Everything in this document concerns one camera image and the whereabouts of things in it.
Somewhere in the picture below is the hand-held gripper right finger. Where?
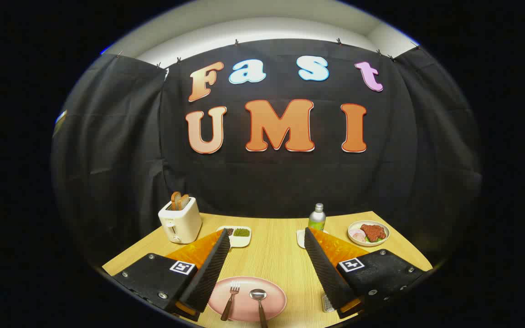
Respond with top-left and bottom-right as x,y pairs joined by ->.
304,227 -> 427,319

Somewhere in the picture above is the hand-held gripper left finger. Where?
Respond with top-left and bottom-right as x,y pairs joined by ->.
112,229 -> 231,322

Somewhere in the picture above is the wooden handle metal fork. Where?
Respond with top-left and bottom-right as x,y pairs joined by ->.
220,281 -> 241,322

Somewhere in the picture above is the wooden handle metal spoon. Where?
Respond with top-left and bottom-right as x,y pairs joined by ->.
249,289 -> 269,328

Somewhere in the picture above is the white bowl of food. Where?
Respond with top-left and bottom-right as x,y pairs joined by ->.
348,220 -> 390,247

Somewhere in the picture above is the white divided snack dish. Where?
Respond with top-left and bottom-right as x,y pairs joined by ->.
216,225 -> 252,248

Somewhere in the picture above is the green label soda bottle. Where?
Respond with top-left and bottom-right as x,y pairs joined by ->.
308,203 -> 326,231

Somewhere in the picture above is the pink round plate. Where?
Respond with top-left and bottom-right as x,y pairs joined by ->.
207,276 -> 288,322

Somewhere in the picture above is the cream white toaster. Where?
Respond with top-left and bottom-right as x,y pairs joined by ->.
158,197 -> 202,244

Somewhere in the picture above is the red meat piece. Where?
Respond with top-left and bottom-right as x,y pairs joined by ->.
360,224 -> 387,242

